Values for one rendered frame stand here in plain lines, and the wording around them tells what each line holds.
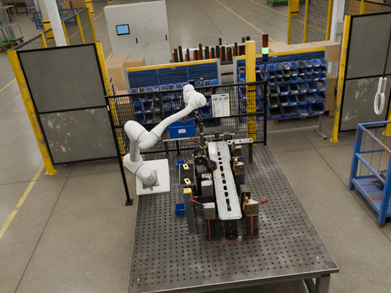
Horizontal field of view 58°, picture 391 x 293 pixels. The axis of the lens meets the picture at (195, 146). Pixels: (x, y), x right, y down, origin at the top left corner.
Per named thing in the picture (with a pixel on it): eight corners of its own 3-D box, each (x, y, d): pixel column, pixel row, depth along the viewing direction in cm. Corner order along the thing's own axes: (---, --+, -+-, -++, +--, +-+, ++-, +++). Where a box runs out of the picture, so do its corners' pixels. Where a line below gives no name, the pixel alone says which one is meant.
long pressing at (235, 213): (245, 218, 282) (245, 216, 282) (217, 220, 283) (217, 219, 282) (226, 140, 405) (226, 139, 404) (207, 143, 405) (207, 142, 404)
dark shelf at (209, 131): (236, 134, 414) (236, 132, 413) (160, 142, 416) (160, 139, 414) (234, 127, 434) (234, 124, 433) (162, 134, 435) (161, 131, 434)
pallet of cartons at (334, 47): (316, 101, 745) (321, 36, 683) (333, 115, 675) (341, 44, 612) (261, 108, 739) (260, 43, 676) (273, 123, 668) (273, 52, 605)
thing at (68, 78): (130, 161, 585) (105, 39, 492) (129, 165, 573) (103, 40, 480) (49, 171, 582) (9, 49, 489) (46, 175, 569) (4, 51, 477)
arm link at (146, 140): (157, 136, 307) (146, 127, 310) (144, 152, 305) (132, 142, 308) (160, 140, 319) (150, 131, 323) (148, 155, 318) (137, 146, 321)
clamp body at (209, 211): (219, 241, 302) (216, 208, 286) (205, 242, 303) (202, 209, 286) (217, 233, 311) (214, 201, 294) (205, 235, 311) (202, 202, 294)
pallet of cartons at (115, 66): (148, 112, 777) (140, 65, 728) (112, 115, 779) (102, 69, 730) (152, 94, 883) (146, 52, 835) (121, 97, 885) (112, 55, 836)
